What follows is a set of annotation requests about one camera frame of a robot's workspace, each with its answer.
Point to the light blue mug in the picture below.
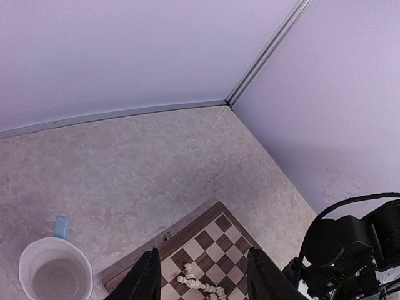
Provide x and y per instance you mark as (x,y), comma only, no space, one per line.
(54,268)

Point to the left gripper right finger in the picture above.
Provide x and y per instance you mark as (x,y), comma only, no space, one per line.
(265,281)

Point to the wooden chess board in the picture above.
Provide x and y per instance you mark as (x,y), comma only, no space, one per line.
(211,239)

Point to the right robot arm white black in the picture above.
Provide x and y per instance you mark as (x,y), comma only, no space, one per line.
(352,258)

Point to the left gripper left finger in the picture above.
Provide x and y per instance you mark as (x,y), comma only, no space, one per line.
(143,281)

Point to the white chess pawn lying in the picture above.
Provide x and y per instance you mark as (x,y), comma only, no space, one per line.
(192,283)

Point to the right aluminium corner post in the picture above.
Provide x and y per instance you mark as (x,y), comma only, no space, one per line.
(267,51)

